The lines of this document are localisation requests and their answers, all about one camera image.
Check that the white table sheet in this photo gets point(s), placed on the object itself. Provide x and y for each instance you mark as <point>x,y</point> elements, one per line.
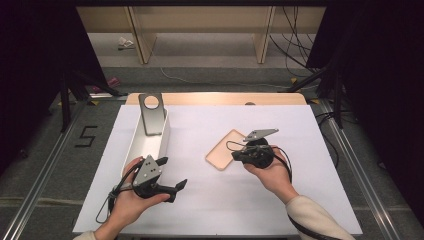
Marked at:
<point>216,200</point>

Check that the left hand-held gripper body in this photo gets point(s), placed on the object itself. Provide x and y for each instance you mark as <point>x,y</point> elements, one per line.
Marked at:
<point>148,173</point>

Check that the crumpled white paper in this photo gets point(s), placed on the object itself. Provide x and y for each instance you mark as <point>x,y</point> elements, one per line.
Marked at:
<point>125,42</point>

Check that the person's left hand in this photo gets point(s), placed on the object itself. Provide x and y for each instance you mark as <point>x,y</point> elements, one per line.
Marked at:
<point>130,206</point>

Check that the black curtain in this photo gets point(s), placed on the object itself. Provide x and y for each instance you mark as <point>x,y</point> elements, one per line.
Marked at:
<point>383,66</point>
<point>30,66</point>

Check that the black metal stand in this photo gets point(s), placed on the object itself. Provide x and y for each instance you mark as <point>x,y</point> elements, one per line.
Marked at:
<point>65,106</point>
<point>338,100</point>

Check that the aluminium floor rail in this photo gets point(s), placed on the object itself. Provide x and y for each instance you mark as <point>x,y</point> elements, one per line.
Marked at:
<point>40,186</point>
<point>360,173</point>

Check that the person's right hand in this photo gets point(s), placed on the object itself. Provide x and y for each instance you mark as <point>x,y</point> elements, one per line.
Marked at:
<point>276,176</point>

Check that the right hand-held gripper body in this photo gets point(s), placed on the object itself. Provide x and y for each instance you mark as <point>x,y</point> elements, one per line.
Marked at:
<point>258,155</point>

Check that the pink floor object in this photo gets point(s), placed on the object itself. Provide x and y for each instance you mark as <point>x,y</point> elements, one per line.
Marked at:
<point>113,81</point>

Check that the yellow floor tape piece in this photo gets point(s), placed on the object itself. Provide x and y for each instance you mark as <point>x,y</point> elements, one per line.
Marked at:
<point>293,80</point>
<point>313,101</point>
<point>94,103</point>

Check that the light wooden bench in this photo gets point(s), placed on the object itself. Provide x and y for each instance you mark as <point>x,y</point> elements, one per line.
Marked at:
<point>200,18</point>

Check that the white plastic bin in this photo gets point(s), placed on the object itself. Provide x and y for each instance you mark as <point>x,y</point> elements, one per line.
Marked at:
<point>146,146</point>

